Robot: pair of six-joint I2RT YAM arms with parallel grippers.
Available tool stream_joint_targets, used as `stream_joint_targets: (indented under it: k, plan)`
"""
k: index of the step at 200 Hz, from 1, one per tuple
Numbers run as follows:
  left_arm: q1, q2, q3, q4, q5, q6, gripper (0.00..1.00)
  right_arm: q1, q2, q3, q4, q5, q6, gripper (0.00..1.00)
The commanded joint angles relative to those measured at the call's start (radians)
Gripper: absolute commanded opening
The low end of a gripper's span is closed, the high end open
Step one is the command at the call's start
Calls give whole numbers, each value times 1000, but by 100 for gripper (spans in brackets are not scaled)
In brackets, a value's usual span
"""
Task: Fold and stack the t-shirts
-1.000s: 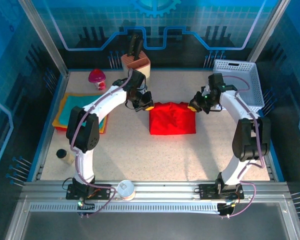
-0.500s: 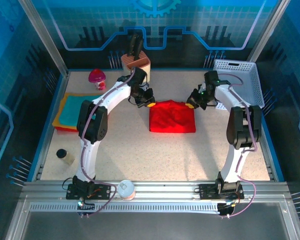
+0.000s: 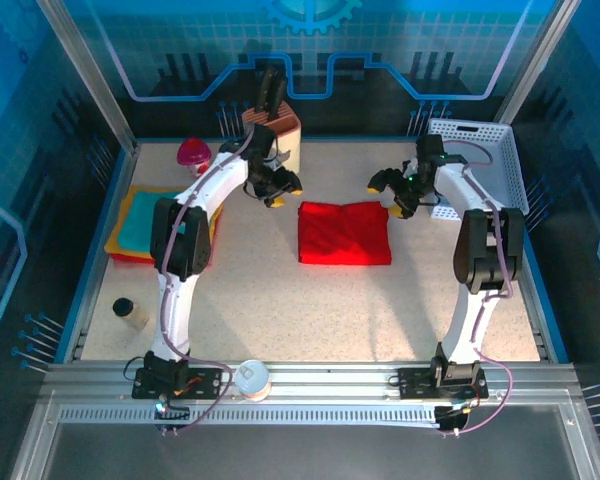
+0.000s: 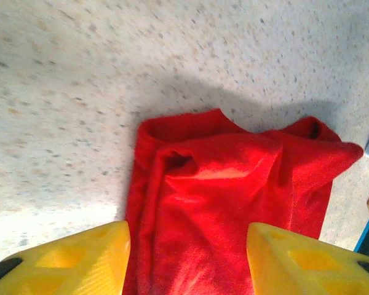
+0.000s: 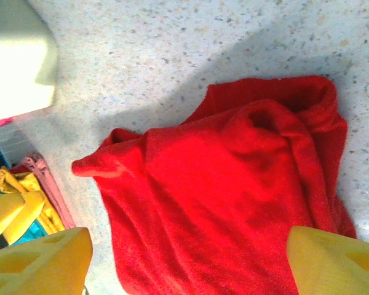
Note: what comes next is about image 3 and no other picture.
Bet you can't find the red t-shirt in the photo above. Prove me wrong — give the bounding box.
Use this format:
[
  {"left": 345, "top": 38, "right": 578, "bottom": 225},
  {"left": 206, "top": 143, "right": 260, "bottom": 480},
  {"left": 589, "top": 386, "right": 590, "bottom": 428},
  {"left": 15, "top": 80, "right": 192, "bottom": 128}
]
[
  {"left": 108, "top": 251, "right": 157, "bottom": 265},
  {"left": 297, "top": 200, "right": 393, "bottom": 267}
]

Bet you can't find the stack of folded towels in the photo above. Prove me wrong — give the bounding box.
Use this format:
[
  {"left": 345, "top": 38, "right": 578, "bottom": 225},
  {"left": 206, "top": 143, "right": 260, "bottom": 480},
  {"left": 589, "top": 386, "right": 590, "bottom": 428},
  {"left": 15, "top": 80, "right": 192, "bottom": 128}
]
[{"left": 104, "top": 185, "right": 226, "bottom": 262}]

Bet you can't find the cream knife block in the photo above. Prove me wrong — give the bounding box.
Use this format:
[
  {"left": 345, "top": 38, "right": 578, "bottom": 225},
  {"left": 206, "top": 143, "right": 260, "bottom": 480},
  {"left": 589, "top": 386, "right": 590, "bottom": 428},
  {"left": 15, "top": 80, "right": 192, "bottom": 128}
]
[{"left": 241, "top": 101, "right": 302, "bottom": 174}]

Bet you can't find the pink lidded cup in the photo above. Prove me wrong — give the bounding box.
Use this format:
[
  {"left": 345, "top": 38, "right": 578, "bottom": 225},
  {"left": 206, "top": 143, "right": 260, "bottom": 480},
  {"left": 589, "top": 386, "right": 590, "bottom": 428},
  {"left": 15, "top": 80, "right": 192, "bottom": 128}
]
[{"left": 176, "top": 137, "right": 214, "bottom": 180}]

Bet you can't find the white perforated plastic basket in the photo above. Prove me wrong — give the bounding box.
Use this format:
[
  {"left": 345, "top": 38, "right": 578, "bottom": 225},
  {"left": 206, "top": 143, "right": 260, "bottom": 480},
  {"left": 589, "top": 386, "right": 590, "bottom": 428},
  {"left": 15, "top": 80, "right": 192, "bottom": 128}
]
[{"left": 426, "top": 118, "right": 530, "bottom": 224}]

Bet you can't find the teal folded t-shirt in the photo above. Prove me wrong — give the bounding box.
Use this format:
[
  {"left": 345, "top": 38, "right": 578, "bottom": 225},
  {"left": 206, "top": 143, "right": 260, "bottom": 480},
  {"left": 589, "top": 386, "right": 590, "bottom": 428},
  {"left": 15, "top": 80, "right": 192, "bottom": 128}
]
[{"left": 117, "top": 192, "right": 191, "bottom": 251}]

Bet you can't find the red folded t-shirt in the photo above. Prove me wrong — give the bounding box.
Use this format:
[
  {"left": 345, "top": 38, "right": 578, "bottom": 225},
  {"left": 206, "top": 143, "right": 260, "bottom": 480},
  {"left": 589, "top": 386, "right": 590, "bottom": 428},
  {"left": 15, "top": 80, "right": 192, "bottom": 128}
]
[{"left": 108, "top": 251, "right": 157, "bottom": 265}]

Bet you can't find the black lidded spice jar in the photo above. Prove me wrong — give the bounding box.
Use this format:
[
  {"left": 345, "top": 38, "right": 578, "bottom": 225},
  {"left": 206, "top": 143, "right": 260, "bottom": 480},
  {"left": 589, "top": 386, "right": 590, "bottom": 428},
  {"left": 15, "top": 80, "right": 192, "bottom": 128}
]
[{"left": 112, "top": 297, "right": 150, "bottom": 331}]

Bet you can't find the black handled knife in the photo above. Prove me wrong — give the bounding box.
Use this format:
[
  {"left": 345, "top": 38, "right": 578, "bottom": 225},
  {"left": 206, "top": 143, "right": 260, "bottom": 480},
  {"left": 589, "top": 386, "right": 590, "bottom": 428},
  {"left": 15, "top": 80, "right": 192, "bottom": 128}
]
[
  {"left": 267, "top": 79, "right": 289, "bottom": 119},
  {"left": 253, "top": 67, "right": 279, "bottom": 111}
]

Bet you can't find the aluminium frame post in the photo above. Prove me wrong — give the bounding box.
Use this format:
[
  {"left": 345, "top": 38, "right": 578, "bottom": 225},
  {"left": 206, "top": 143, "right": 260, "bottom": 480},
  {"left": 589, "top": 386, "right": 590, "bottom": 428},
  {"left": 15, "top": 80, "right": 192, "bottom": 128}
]
[
  {"left": 493, "top": 0, "right": 584, "bottom": 126},
  {"left": 35, "top": 0, "right": 139, "bottom": 154}
]

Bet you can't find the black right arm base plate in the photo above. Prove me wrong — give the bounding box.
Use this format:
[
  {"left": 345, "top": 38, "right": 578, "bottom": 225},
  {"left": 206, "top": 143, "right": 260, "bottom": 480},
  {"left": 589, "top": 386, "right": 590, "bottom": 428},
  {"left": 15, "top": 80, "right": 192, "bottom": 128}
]
[{"left": 397, "top": 367, "right": 489, "bottom": 401}]

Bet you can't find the aluminium rail frame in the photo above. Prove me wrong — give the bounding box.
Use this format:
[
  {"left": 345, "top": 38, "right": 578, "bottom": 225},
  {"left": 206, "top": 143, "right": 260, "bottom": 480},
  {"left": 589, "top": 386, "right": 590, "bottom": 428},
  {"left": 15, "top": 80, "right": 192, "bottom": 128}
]
[{"left": 9, "top": 360, "right": 600, "bottom": 480}]

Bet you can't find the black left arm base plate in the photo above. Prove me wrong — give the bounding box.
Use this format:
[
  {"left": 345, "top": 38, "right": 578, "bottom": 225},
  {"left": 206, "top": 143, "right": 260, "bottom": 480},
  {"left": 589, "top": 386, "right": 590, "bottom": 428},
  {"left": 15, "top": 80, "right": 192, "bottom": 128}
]
[{"left": 132, "top": 367, "right": 231, "bottom": 401}]

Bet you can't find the slotted grey cable duct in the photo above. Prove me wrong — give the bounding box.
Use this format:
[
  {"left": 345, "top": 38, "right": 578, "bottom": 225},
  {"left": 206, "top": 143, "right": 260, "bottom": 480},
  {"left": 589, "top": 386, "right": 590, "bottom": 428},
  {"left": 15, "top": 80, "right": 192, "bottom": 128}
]
[{"left": 59, "top": 404, "right": 441, "bottom": 425}]

